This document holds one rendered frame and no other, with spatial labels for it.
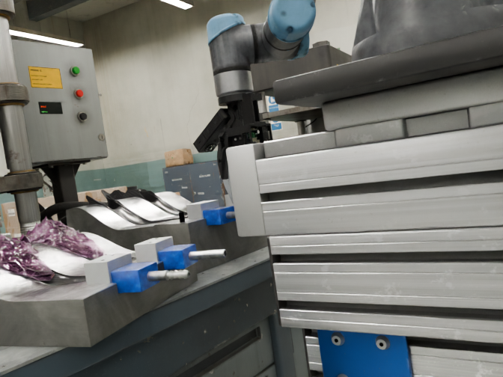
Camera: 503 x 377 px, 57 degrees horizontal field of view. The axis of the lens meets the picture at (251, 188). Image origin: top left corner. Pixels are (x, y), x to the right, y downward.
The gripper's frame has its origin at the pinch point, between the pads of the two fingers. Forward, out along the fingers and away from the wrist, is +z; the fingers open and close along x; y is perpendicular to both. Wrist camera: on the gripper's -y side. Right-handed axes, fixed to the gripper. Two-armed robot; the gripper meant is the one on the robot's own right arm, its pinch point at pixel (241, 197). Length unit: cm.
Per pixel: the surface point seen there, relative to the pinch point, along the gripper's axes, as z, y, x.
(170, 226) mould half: 2.5, -2.5, -17.8
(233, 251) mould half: 9.5, 2.0, -7.3
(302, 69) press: -92, -175, 337
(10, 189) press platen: -9, -72, -11
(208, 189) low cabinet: 26, -481, 503
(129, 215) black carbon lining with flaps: 0.8, -23.7, -10.1
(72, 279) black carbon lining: 5.8, 0.5, -39.3
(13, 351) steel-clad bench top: 11, 4, -50
